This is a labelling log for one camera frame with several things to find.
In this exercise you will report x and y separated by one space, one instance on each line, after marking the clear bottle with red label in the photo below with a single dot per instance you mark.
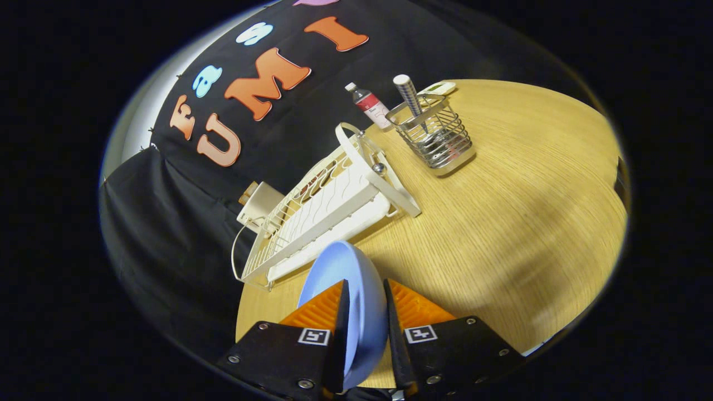
372 106

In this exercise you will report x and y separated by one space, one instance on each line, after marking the light blue plate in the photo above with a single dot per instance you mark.
365 301

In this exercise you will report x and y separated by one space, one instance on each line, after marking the brown toast slice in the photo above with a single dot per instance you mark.
248 192

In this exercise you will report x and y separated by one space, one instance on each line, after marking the white divided dish with beans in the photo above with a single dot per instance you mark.
437 88

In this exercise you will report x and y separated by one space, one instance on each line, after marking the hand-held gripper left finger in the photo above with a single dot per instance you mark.
278 351

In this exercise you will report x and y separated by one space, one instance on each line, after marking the white toaster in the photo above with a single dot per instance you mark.
262 203

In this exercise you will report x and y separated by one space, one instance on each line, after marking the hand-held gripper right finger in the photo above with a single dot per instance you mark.
445 351

